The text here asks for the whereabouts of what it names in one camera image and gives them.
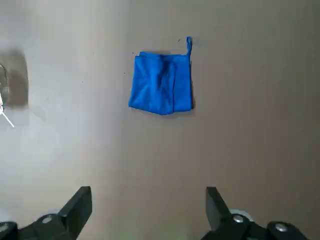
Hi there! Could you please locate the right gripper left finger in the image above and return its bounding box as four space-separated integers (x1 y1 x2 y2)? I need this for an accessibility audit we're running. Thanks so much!
0 185 93 240

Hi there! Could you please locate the blue dishcloth with loop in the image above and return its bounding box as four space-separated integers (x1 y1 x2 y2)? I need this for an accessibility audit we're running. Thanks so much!
127 36 196 116

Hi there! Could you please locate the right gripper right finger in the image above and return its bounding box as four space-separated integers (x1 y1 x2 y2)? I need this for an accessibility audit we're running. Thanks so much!
199 186 309 240

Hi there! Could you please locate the sliced meat skewer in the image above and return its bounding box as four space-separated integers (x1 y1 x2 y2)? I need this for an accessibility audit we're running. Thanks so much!
0 98 15 128

